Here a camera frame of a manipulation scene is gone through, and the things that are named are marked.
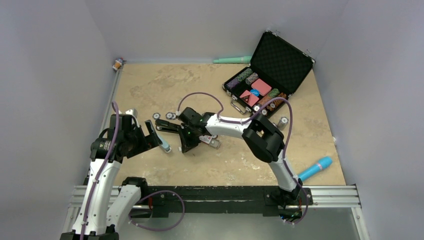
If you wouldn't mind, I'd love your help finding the light blue stapler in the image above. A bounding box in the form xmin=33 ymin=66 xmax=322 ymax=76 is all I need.
xmin=157 ymin=134 xmax=172 ymax=154

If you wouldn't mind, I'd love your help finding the black stapler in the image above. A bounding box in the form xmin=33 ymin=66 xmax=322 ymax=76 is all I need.
xmin=155 ymin=119 xmax=181 ymax=134

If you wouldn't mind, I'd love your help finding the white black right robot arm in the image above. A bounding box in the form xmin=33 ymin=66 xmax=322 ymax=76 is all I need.
xmin=177 ymin=107 xmax=302 ymax=204

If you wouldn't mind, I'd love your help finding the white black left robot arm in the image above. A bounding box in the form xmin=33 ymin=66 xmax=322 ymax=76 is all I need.
xmin=60 ymin=112 xmax=162 ymax=240

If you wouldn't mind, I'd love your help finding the poker chip row right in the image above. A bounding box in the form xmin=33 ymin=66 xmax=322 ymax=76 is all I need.
xmin=152 ymin=112 xmax=178 ymax=121

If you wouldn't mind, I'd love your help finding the blue dealer button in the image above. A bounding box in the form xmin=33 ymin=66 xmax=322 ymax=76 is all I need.
xmin=250 ymin=89 xmax=260 ymax=97

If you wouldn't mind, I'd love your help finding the pink card deck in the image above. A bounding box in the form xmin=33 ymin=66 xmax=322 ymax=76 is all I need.
xmin=251 ymin=78 xmax=272 ymax=96

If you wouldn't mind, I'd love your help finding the mint green tube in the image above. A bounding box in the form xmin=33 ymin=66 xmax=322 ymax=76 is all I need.
xmin=213 ymin=56 xmax=252 ymax=64

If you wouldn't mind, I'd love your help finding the poker chip far right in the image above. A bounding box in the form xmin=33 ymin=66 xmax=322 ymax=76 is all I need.
xmin=276 ymin=116 xmax=289 ymax=130

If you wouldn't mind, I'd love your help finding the black poker chip case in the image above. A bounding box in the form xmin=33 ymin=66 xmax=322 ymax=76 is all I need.
xmin=222 ymin=30 xmax=316 ymax=115

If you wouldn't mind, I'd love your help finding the blue pen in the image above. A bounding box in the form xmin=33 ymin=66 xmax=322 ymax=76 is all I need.
xmin=298 ymin=156 xmax=333 ymax=182

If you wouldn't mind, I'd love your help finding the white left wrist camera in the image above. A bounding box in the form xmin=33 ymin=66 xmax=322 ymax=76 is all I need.
xmin=124 ymin=108 xmax=139 ymax=126

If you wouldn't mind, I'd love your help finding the aluminium frame rail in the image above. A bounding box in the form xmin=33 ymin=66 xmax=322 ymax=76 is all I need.
xmin=61 ymin=69 xmax=370 ymax=240

